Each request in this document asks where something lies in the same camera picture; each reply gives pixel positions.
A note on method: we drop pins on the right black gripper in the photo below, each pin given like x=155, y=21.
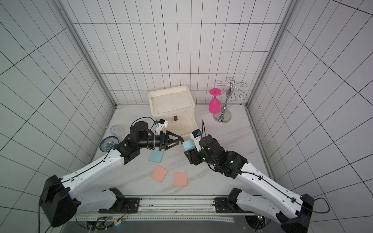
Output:
x=192, y=156

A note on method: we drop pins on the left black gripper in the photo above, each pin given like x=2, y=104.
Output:
x=164, y=139

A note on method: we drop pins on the blue sticky notes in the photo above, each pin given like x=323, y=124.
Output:
x=188, y=145
x=156, y=156

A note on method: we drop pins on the cabinet drawer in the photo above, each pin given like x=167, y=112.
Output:
x=182, y=127

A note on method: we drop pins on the pink sticky notes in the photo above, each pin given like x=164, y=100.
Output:
x=180, y=179
x=159, y=174

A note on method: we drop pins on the white plastic drawer cabinet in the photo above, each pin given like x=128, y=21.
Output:
x=172, y=104

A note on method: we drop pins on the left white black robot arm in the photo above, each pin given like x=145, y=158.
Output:
x=65, y=197

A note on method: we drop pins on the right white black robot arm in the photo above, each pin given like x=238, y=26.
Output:
x=291, y=211

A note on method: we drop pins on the chrome glass holder stand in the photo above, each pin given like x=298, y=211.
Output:
x=231, y=90

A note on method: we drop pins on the clear drinking glass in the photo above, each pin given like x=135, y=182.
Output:
x=116, y=131

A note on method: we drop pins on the pink plastic goblet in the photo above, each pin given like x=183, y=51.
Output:
x=214, y=105

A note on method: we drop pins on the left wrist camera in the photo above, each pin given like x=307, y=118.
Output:
x=160, y=125

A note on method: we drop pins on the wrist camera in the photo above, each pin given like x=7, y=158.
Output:
x=196, y=136
x=160, y=125

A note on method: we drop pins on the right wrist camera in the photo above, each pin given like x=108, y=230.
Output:
x=196, y=136

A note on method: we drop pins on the aluminium mounting rail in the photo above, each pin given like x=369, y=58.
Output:
x=189, y=208

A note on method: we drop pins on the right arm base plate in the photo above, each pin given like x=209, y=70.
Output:
x=224, y=206

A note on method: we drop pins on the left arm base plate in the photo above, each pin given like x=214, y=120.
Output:
x=128, y=205

